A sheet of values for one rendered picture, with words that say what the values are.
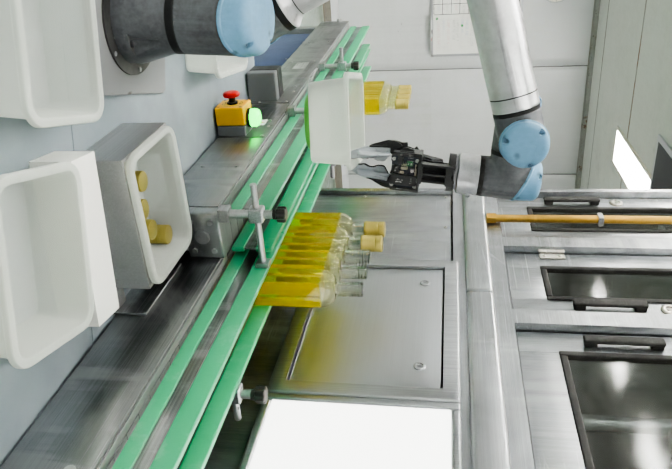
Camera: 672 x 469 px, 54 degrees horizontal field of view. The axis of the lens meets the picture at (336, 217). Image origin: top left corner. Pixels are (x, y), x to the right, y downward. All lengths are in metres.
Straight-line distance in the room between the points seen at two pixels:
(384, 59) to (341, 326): 6.01
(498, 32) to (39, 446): 0.85
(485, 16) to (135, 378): 0.74
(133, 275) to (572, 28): 6.47
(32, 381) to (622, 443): 0.91
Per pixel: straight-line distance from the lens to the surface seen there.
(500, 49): 1.05
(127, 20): 1.13
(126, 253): 1.08
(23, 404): 0.99
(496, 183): 1.22
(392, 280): 1.49
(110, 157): 1.03
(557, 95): 7.40
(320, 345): 1.31
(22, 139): 0.96
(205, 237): 1.24
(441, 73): 7.25
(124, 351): 1.08
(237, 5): 1.08
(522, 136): 1.06
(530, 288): 1.56
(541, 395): 1.28
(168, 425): 0.96
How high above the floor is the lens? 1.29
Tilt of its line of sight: 10 degrees down
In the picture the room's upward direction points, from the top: 91 degrees clockwise
